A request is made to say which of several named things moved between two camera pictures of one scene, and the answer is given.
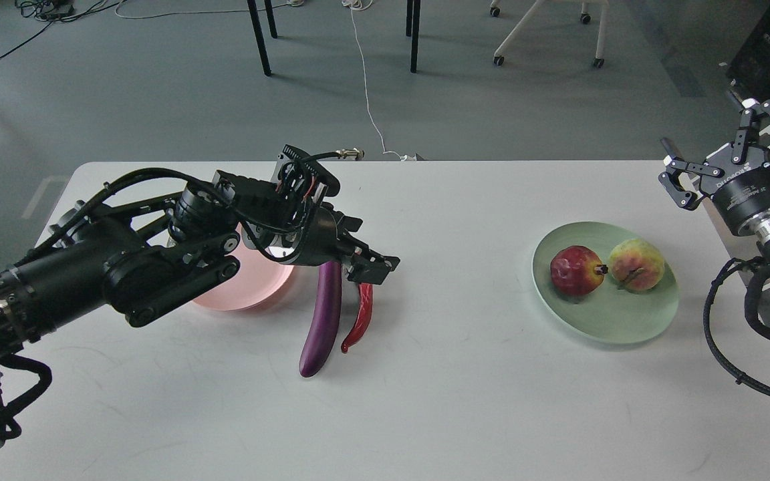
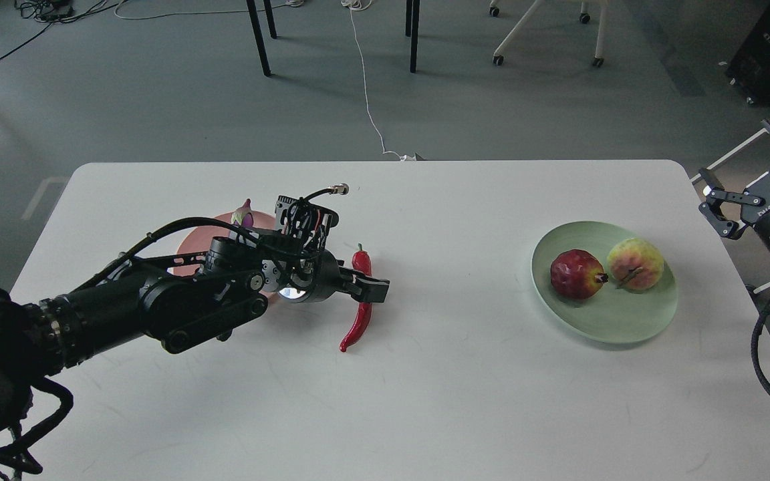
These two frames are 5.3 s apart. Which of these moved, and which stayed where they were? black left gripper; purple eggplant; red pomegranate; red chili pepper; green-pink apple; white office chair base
Moved: black left gripper; purple eggplant
Stayed: green-pink apple; white office chair base; red chili pepper; red pomegranate
